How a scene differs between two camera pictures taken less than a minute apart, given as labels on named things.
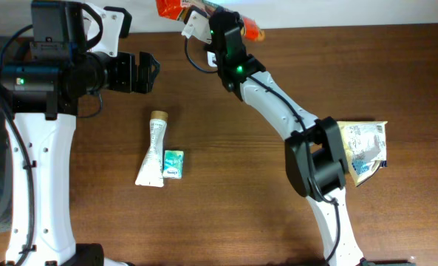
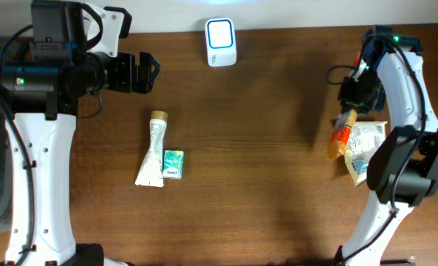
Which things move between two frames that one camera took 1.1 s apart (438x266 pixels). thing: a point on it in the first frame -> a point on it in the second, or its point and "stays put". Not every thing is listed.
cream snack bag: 365,146 stays put
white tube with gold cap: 151,173 stays put
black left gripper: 126,80 stays put
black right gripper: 210,48 -> 345,102
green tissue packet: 173,164 stays put
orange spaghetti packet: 174,9 -> 342,134
